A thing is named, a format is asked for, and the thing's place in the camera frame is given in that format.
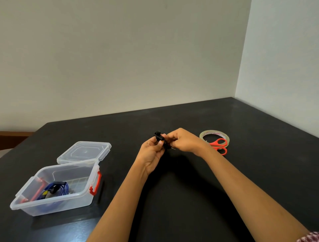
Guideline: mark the clear plastic lid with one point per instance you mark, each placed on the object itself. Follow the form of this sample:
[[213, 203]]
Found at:
[[83, 152]]

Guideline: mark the person's right forearm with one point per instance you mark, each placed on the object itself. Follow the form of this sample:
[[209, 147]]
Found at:
[[254, 197]]

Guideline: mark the clear plastic box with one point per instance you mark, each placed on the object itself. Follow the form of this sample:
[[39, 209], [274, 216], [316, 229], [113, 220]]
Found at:
[[64, 203]]

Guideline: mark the person's left hand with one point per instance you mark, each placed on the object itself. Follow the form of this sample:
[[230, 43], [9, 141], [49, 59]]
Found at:
[[149, 155]]

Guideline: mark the person's right hand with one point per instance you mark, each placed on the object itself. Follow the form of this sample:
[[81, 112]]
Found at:
[[187, 142]]

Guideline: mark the person's left forearm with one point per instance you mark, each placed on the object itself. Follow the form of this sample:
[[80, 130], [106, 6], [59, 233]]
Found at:
[[117, 207]]

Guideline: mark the maroon white patterned right sleeve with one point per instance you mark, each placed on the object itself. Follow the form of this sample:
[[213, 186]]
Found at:
[[310, 237]]

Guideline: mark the brown wooden furniture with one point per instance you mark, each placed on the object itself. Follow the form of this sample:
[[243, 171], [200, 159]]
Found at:
[[13, 140]]

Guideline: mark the clear tape roll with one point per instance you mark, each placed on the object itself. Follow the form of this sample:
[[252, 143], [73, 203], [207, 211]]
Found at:
[[203, 133]]

